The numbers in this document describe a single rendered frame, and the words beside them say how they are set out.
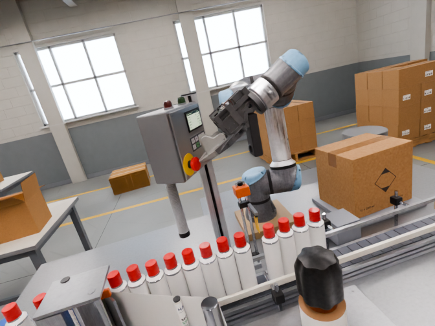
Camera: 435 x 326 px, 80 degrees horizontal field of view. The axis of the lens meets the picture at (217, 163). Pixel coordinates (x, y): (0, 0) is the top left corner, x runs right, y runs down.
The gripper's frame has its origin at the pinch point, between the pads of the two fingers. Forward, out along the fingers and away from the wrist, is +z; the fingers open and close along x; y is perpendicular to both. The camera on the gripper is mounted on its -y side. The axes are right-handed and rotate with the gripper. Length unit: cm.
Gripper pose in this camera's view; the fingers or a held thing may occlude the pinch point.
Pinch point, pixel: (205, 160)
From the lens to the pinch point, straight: 67.5
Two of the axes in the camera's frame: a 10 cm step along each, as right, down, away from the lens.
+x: 2.1, 2.6, -9.4
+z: -7.2, 6.9, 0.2
